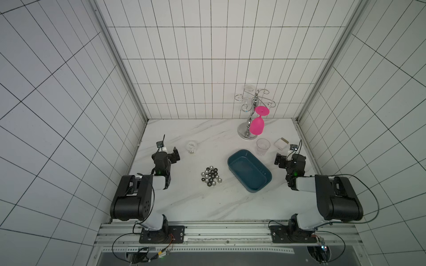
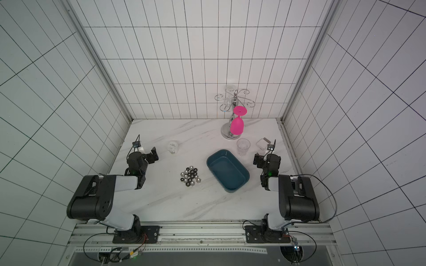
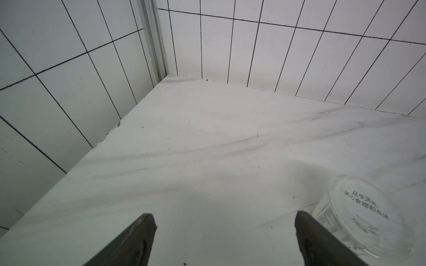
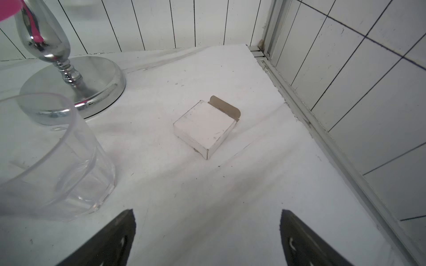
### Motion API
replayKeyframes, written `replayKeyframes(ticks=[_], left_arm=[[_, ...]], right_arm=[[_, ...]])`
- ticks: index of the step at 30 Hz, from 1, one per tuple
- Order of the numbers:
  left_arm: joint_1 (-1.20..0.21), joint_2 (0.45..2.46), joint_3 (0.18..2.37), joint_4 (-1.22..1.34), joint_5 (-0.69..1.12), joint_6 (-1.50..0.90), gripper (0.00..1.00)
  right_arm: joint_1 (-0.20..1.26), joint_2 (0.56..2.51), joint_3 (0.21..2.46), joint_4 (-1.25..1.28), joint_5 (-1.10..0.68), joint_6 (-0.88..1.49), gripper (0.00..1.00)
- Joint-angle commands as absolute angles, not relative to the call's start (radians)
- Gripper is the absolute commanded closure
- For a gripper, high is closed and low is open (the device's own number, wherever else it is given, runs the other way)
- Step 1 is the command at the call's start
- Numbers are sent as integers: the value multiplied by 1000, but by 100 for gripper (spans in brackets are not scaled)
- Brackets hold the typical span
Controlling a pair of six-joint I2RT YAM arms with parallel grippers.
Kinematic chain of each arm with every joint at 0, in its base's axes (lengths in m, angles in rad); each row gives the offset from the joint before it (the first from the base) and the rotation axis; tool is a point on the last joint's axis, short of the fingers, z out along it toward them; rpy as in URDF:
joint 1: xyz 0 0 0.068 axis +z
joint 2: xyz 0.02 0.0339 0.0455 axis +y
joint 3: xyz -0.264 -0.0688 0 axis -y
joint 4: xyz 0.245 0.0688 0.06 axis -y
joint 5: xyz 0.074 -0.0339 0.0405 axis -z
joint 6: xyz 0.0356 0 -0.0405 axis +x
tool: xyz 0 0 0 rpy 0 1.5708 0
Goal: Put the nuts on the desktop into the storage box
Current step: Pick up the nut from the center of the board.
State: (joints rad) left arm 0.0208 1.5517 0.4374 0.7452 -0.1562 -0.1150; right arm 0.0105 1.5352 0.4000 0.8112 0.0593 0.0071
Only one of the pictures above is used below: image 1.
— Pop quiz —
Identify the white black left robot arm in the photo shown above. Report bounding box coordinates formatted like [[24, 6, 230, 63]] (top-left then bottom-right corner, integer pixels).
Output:
[[110, 145, 185, 244]]

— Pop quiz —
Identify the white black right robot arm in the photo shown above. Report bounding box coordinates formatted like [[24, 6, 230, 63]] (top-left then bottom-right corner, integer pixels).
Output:
[[268, 154, 363, 243]]

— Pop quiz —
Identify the small white box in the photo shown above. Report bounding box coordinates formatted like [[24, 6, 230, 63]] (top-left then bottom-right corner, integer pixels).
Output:
[[274, 137, 289, 150]]

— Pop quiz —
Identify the teal plastic storage box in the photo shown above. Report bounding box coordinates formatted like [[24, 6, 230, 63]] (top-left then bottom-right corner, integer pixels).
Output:
[[227, 149, 272, 193]]

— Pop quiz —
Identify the small clear glass jar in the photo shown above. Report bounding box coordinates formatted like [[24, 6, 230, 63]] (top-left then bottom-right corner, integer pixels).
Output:
[[186, 141, 197, 154]]

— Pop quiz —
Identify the clear plastic cup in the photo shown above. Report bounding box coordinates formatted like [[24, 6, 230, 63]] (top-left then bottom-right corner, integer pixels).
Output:
[[256, 138, 271, 156]]

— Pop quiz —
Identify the pink plastic wine glass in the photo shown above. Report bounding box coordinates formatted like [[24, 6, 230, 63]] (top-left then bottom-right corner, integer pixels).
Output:
[[249, 106, 270, 136]]

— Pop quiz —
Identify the chrome glass hanger stand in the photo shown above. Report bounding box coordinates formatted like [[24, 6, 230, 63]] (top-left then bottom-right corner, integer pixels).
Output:
[[235, 84, 276, 140]]

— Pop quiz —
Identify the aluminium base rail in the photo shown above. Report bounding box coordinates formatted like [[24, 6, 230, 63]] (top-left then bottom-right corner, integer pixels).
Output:
[[94, 221, 362, 254]]

